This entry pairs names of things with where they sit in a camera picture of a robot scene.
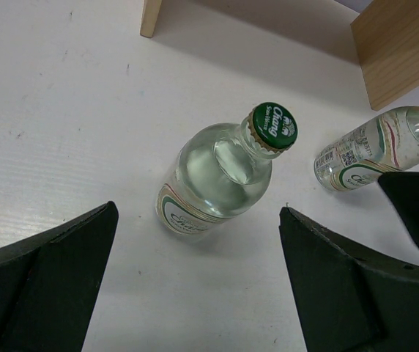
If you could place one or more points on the wooden two-tier shelf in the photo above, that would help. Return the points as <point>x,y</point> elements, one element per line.
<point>323,49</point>

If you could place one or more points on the clear bottle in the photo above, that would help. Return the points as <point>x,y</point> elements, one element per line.
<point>388,142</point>
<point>224,170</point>

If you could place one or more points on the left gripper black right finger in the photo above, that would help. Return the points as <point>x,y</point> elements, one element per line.
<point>348,297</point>

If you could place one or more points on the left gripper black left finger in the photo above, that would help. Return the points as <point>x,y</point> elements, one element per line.
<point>49,283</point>

